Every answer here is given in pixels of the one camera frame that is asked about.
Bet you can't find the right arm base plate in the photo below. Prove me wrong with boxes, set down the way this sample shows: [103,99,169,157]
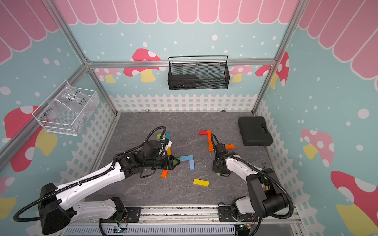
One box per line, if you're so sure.
[217,205,258,223]

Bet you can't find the red-orange block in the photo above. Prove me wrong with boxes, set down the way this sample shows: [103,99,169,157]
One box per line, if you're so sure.
[207,130,212,143]

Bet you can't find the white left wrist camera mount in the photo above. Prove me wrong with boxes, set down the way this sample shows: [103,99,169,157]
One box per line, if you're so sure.
[160,138,172,150]

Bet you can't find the yellow long block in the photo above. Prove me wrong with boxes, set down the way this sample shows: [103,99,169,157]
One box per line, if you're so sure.
[193,179,209,187]

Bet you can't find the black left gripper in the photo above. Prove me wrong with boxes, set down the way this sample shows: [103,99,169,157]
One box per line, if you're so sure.
[145,154,181,170]

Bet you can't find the orange long block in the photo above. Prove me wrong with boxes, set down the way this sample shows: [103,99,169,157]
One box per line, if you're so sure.
[161,170,168,179]

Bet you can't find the clear wire wall basket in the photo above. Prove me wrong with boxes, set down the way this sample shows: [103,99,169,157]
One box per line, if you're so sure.
[31,81,100,137]

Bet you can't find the black plastic tool case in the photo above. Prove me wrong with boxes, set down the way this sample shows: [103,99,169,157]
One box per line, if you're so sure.
[238,117,273,147]

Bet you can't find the green circuit board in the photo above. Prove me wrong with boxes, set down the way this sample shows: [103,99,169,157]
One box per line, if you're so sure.
[114,226,127,234]

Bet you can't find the light blue short block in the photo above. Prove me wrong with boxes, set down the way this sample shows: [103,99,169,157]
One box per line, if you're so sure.
[189,160,195,171]

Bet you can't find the black box in basket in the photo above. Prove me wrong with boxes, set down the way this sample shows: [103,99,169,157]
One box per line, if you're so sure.
[168,74,196,90]

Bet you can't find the plastic bag in basket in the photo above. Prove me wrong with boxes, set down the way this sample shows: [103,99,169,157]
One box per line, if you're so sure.
[47,85,95,130]

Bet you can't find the light blue long block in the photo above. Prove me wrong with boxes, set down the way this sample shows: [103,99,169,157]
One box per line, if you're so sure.
[180,155,194,161]

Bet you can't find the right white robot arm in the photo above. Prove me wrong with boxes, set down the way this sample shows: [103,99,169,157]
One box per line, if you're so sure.
[210,134,294,220]

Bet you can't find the black wire mesh basket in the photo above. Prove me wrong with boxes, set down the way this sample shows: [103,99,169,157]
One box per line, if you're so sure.
[167,55,230,89]

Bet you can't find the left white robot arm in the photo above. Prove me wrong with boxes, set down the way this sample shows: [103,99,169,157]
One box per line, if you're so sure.
[12,126,180,235]

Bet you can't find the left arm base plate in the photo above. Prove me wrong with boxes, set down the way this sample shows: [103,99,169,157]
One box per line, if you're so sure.
[99,206,142,223]

